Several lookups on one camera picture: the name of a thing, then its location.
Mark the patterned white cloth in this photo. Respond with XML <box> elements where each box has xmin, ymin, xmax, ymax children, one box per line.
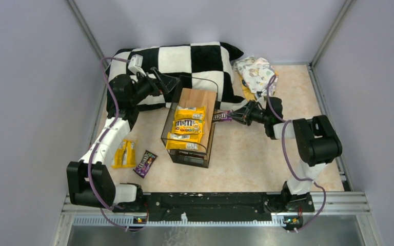
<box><xmin>232</xmin><ymin>56</ymin><xmax>276</xmax><ymax>85</ymax></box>

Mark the black wire shelf wooden top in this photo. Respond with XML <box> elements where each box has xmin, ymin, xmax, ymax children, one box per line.
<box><xmin>161</xmin><ymin>75</ymin><xmax>219</xmax><ymax>168</ymax></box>

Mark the yellow cloth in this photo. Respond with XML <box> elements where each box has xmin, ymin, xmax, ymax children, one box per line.
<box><xmin>237</xmin><ymin>71</ymin><xmax>279</xmax><ymax>101</ymax></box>

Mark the yellow candy bag left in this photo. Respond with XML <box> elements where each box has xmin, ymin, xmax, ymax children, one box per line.
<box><xmin>111</xmin><ymin>139</ymin><xmax>136</xmax><ymax>169</ymax></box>

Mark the purple M&M candy bag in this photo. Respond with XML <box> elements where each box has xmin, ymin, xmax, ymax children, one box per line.
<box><xmin>133</xmin><ymin>150</ymin><xmax>157</xmax><ymax>178</ymax></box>

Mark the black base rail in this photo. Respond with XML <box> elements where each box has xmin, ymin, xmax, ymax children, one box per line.
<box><xmin>113</xmin><ymin>192</ymin><xmax>315</xmax><ymax>228</ymax></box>

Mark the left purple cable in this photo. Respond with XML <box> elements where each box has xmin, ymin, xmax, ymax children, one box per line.
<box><xmin>87</xmin><ymin>56</ymin><xmax>143</xmax><ymax>232</ymax></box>

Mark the purple brown M&M bag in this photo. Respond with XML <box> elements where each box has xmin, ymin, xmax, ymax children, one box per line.
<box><xmin>212</xmin><ymin>110</ymin><xmax>232</xmax><ymax>123</ymax></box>

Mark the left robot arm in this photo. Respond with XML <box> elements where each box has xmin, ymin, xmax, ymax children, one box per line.
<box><xmin>66</xmin><ymin>67</ymin><xmax>180</xmax><ymax>211</ymax></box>

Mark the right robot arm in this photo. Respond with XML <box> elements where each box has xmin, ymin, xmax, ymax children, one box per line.
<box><xmin>229</xmin><ymin>97</ymin><xmax>343</xmax><ymax>206</ymax></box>

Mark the yellow peanut M&M bag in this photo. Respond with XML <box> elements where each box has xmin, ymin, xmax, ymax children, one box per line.
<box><xmin>171</xmin><ymin>119</ymin><xmax>205</xmax><ymax>135</ymax></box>

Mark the black white checkered pillow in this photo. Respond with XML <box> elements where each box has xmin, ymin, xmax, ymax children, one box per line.
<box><xmin>105</xmin><ymin>42</ymin><xmax>247</xmax><ymax>110</ymax></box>

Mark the yellow candy bag on shelf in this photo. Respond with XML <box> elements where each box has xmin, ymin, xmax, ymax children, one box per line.
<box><xmin>166</xmin><ymin>133</ymin><xmax>203</xmax><ymax>151</ymax></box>

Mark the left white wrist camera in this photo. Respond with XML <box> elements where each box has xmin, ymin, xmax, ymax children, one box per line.
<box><xmin>128</xmin><ymin>54</ymin><xmax>146</xmax><ymax>76</ymax></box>

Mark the yellow candy bag back side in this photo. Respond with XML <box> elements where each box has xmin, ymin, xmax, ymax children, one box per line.
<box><xmin>174</xmin><ymin>106</ymin><xmax>206</xmax><ymax>120</ymax></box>

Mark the yellow candy bag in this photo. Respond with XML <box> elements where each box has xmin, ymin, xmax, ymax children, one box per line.
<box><xmin>111</xmin><ymin>139</ymin><xmax>136</xmax><ymax>169</ymax></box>
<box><xmin>166</xmin><ymin>133</ymin><xmax>203</xmax><ymax>151</ymax></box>
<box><xmin>174</xmin><ymin>106</ymin><xmax>206</xmax><ymax>120</ymax></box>

